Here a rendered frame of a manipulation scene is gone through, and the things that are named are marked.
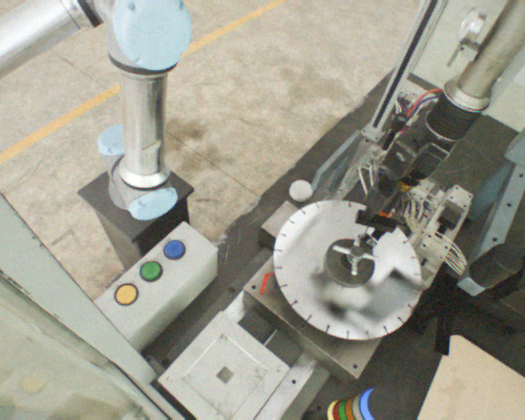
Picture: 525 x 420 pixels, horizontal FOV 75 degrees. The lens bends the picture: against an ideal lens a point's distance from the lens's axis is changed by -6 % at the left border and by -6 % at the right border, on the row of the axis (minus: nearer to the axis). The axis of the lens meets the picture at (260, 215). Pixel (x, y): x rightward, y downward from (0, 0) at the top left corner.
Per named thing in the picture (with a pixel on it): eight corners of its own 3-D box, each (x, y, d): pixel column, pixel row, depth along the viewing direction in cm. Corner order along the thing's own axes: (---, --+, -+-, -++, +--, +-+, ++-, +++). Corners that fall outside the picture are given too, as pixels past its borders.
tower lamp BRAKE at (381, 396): (381, 433, 44) (391, 433, 41) (353, 410, 45) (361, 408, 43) (397, 403, 46) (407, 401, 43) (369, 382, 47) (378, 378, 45)
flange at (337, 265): (332, 290, 73) (336, 286, 71) (318, 243, 79) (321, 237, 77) (380, 282, 75) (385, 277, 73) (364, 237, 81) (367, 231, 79)
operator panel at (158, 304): (137, 357, 81) (123, 342, 68) (106, 326, 84) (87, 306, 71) (218, 274, 94) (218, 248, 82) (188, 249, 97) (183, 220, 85)
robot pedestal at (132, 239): (104, 286, 164) (39, 192, 102) (166, 232, 183) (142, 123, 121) (164, 344, 154) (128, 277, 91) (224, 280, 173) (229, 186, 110)
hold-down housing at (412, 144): (376, 218, 69) (424, 147, 52) (357, 203, 70) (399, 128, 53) (391, 204, 72) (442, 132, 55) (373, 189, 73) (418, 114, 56)
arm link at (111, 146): (141, 146, 102) (132, 110, 91) (160, 178, 97) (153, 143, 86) (101, 161, 98) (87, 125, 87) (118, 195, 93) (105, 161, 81)
